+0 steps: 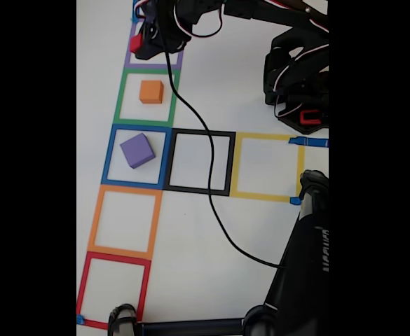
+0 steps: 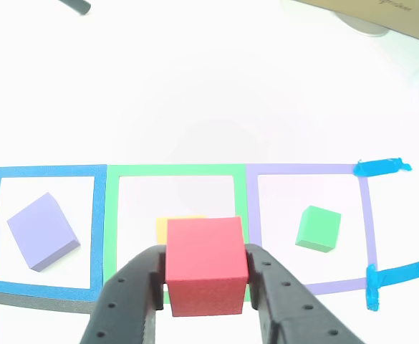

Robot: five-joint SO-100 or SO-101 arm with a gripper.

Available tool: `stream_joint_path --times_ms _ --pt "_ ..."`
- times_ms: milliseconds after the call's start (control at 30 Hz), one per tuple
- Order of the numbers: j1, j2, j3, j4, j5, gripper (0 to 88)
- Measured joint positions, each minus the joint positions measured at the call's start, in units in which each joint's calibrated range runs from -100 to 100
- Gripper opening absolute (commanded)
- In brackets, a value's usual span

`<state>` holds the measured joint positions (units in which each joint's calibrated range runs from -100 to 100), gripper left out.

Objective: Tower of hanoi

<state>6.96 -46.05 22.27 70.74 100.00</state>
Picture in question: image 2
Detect green square frame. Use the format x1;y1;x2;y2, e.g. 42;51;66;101
103;163;251;305

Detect blue square frame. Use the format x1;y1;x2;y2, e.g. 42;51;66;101
0;164;109;302

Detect small red cube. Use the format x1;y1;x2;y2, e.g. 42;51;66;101
165;216;250;318

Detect grey metal rod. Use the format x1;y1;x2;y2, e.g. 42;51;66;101
59;0;92;16

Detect green cube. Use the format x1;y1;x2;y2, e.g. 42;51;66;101
294;205;342;254

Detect cardboard box polymaker logo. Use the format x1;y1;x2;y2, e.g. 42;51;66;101
294;0;419;46

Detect blue tape strip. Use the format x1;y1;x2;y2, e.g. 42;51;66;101
365;261;419;312
353;156;413;178

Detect large purple cube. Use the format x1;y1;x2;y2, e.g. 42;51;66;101
6;191;82;272

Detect purple square frame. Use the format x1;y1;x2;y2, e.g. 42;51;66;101
244;163;379;297

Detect orange cube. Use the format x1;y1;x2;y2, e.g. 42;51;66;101
155;214;210;247

